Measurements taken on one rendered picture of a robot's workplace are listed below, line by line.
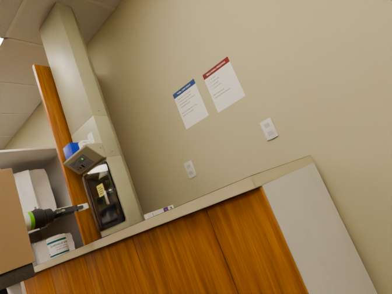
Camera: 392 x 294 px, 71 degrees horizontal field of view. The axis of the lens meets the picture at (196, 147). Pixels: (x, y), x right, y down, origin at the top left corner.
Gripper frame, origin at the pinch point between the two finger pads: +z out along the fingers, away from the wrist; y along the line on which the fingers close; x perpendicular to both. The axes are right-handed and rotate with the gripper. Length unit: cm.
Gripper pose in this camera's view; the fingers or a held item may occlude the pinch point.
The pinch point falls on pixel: (81, 207)
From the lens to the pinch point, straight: 171.2
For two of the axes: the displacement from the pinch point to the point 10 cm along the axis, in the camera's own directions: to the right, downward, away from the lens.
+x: 3.6, 9.1, -2.0
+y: -7.1, 4.1, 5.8
